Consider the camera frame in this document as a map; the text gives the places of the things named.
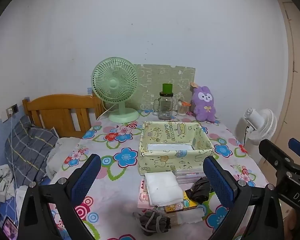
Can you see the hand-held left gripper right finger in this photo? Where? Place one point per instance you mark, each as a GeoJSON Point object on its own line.
{"type": "Point", "coordinates": [218, 182]}

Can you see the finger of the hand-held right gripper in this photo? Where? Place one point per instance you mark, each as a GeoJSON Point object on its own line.
{"type": "Point", "coordinates": [298, 147]}
{"type": "Point", "coordinates": [272, 152]}

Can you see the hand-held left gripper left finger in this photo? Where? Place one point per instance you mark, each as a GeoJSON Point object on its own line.
{"type": "Point", "coordinates": [86, 178]}

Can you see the black plastic bag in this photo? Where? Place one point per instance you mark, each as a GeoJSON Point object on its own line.
{"type": "Point", "coordinates": [200, 188]}

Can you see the clear plastic packets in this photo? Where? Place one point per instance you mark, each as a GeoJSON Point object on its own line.
{"type": "Point", "coordinates": [190, 175]}

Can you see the cartoon printed packet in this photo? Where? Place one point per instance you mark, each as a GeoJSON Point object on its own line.
{"type": "Point", "coordinates": [180, 206]}

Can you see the white cloth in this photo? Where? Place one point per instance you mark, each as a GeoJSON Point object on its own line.
{"type": "Point", "coordinates": [162, 188]}

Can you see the yellow-green fabric storage box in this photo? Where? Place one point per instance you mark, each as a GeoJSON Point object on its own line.
{"type": "Point", "coordinates": [165, 160]}

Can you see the pink cartoon tissue pack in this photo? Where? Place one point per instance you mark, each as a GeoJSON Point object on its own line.
{"type": "Point", "coordinates": [143, 197]}

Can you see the grey socks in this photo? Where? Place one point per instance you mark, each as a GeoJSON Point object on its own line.
{"type": "Point", "coordinates": [152, 221]}

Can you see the person's right hand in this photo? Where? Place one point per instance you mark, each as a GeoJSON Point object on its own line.
{"type": "Point", "coordinates": [293, 220]}

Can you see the white standing fan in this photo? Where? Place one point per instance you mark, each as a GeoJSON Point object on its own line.
{"type": "Point", "coordinates": [263, 125]}

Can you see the white quilt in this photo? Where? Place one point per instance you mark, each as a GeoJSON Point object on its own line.
{"type": "Point", "coordinates": [62, 150]}

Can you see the grey plaid pillow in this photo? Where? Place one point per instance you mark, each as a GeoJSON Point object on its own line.
{"type": "Point", "coordinates": [27, 150]}

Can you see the white garment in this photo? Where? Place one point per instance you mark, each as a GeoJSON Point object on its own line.
{"type": "Point", "coordinates": [20, 195]}

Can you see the purple plush bunny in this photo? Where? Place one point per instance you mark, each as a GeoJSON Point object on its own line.
{"type": "Point", "coordinates": [203, 105]}

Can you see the wooden bed headboard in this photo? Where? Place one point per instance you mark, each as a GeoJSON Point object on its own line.
{"type": "Point", "coordinates": [57, 105]}

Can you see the cotton swab jar orange lid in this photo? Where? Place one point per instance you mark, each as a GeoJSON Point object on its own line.
{"type": "Point", "coordinates": [182, 110]}

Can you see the crumpled grey-white cloth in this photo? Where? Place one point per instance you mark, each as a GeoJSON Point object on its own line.
{"type": "Point", "coordinates": [1, 180]}

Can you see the blue bed sheet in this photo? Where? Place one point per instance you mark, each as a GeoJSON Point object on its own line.
{"type": "Point", "coordinates": [5, 210]}

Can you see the phone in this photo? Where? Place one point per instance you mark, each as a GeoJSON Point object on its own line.
{"type": "Point", "coordinates": [10, 227]}

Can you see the glass jar mug green lid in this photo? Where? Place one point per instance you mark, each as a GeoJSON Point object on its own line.
{"type": "Point", "coordinates": [165, 107]}

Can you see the green desk fan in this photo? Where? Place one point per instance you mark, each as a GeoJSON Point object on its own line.
{"type": "Point", "coordinates": [113, 83]}

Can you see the green patterned board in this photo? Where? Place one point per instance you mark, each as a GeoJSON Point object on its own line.
{"type": "Point", "coordinates": [160, 80]}

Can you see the blue wall sticker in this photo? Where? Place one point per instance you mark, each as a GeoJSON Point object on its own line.
{"type": "Point", "coordinates": [89, 90]}

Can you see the dark wall switch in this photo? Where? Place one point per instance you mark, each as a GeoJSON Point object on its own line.
{"type": "Point", "coordinates": [15, 108]}

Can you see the white wall socket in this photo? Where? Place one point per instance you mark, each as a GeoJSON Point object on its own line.
{"type": "Point", "coordinates": [9, 112]}

